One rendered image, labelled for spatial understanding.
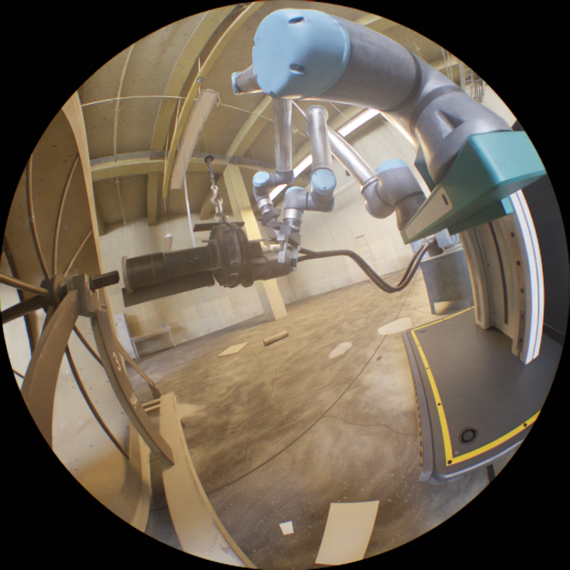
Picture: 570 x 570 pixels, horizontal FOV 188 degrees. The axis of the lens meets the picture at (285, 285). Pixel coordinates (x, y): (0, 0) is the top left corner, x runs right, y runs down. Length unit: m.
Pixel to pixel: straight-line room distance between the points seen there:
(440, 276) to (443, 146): 1.53
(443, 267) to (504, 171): 1.52
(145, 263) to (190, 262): 0.18
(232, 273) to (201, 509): 0.83
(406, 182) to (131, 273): 1.01
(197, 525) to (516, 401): 0.75
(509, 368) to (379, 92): 0.60
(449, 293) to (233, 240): 1.68
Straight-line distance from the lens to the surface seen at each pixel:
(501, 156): 0.25
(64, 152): 1.34
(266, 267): 0.80
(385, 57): 0.27
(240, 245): 0.66
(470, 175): 0.25
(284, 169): 0.99
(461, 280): 1.68
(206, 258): 0.71
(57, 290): 0.82
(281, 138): 0.92
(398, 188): 0.71
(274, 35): 0.27
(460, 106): 0.30
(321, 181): 0.65
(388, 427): 0.85
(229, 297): 9.39
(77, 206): 1.52
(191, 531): 0.63
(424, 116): 0.32
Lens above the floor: 0.67
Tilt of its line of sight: 3 degrees up
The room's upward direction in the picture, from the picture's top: 19 degrees counter-clockwise
